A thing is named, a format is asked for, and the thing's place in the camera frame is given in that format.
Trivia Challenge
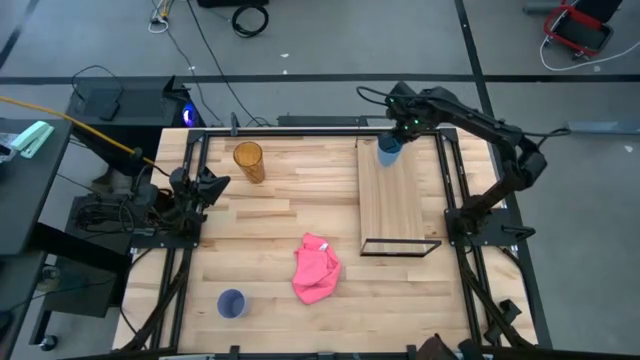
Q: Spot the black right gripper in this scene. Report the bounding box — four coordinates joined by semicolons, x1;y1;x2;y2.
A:
378;81;432;147

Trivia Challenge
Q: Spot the blue plastic cup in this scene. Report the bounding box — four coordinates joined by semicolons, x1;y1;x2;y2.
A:
377;132;404;169

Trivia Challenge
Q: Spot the amber faceted plastic tumbler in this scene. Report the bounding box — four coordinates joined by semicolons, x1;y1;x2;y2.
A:
232;141;266;185

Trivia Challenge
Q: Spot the lavender plastic cup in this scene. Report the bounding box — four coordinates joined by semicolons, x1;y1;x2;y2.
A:
216;288;250;320

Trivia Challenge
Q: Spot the wooden shelf with black legs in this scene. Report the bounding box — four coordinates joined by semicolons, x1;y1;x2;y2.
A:
355;137;443;258

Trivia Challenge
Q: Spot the black computer case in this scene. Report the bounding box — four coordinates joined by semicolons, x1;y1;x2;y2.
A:
67;75;201;177

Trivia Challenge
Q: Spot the pink cloth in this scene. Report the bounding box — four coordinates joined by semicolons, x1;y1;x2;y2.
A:
291;232;343;306

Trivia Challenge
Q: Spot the mint green stapler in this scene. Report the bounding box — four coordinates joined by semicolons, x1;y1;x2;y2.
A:
10;120;55;160

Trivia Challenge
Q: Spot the black side desk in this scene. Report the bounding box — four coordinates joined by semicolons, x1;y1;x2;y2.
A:
0;118;132;351

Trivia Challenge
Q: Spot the dark brown object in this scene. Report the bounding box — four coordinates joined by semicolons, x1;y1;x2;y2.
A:
417;333;485;360

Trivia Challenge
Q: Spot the black table frame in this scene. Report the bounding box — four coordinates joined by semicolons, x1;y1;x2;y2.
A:
119;127;554;360

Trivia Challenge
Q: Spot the tangled black cable bundle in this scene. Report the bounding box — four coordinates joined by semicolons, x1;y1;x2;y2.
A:
73;192;157;235

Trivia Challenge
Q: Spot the long black floor cable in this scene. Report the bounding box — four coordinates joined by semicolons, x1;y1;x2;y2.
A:
185;0;274;128

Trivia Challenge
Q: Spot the coiled black cable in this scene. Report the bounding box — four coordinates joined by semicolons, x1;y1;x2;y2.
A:
231;3;270;39

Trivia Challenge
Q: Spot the white and yellow cable bundle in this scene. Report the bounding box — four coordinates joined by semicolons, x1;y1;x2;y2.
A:
147;0;175;35

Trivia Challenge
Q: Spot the red frame cart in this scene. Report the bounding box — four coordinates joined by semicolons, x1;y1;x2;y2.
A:
543;0;624;57

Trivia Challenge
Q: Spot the white floor cable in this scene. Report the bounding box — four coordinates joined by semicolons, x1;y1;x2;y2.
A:
538;35;640;73

